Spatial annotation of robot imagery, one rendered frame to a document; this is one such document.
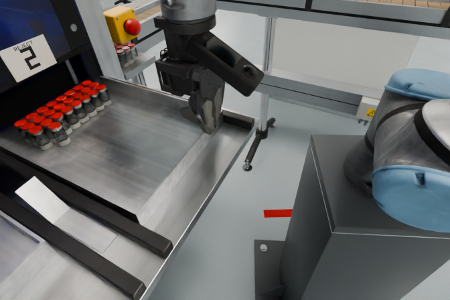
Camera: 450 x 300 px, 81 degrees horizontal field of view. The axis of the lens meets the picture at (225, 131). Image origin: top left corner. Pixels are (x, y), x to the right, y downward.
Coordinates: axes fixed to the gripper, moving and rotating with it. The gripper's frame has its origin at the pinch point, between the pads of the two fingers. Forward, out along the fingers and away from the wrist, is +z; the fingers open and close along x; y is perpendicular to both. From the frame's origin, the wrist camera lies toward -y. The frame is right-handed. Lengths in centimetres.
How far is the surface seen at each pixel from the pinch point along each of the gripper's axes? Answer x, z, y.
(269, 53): -86, 26, 19
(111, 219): 21.6, 1.4, 4.6
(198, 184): 9.8, 3.5, -2.4
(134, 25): -17.5, -9.0, 31.4
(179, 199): 13.6, 3.5, -1.1
